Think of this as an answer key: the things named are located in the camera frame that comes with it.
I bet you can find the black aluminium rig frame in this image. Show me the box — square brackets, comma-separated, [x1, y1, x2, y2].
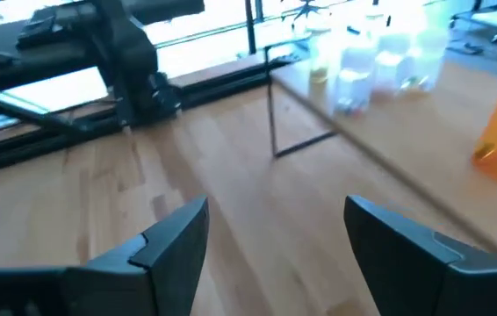
[0, 56, 296, 179]

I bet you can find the grey side desk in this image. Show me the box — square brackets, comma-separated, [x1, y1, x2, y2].
[0, 4, 208, 96]

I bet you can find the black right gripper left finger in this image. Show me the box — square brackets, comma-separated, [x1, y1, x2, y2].
[61, 196, 210, 316]

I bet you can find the yellow medicine bottle white cap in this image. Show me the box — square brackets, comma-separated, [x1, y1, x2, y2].
[308, 25, 334, 85]
[408, 28, 448, 91]

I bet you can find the black-framed window wall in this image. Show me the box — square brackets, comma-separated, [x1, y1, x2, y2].
[0, 0, 451, 115]

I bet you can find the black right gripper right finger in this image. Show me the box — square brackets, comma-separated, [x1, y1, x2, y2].
[343, 195, 497, 316]

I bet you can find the wooden shelf black metal frame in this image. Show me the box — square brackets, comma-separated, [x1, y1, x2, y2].
[263, 32, 497, 267]

